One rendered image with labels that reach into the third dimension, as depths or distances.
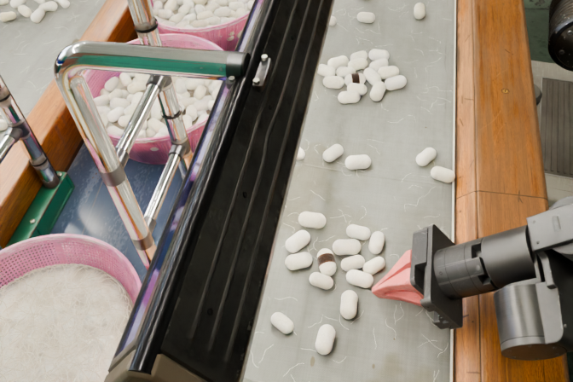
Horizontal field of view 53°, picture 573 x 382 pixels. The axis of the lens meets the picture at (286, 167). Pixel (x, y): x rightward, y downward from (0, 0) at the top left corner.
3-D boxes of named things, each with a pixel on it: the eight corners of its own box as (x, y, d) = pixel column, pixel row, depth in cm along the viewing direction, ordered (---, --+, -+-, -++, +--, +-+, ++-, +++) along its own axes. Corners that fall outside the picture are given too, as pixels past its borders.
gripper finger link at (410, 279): (355, 297, 67) (425, 279, 61) (361, 245, 72) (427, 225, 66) (389, 322, 70) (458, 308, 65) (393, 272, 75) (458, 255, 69)
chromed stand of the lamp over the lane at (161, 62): (315, 216, 88) (305, -61, 54) (292, 339, 75) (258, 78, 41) (197, 201, 91) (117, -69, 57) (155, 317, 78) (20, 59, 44)
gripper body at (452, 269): (414, 304, 60) (479, 290, 56) (419, 226, 67) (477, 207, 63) (448, 332, 64) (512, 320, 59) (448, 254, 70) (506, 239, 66)
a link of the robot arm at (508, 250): (555, 233, 60) (531, 212, 57) (569, 296, 57) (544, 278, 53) (494, 249, 65) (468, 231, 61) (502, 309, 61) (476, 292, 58)
